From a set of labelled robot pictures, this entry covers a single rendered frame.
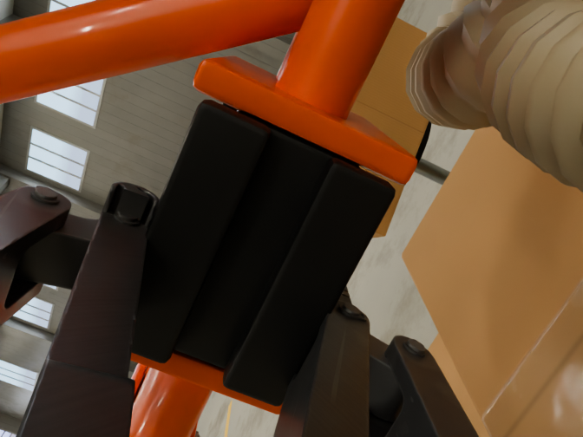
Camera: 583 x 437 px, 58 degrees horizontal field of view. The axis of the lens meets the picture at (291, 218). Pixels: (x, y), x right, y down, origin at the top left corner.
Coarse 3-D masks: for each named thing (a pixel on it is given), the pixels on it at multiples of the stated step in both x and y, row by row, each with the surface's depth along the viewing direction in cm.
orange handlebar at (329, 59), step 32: (320, 0) 13; (352, 0) 13; (384, 0) 13; (320, 32) 13; (352, 32) 13; (384, 32) 14; (288, 64) 14; (320, 64) 13; (352, 64) 13; (320, 96) 14; (352, 96) 14; (160, 384) 16; (192, 384) 16; (160, 416) 16; (192, 416) 17
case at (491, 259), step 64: (448, 192) 37; (512, 192) 29; (576, 192) 24; (448, 256) 33; (512, 256) 27; (576, 256) 22; (448, 320) 30; (512, 320) 25; (576, 320) 21; (512, 384) 23; (576, 384) 19
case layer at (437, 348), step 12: (432, 348) 111; (444, 348) 107; (444, 360) 105; (444, 372) 103; (456, 372) 99; (456, 384) 98; (456, 396) 96; (468, 396) 93; (468, 408) 91; (480, 420) 87; (480, 432) 86
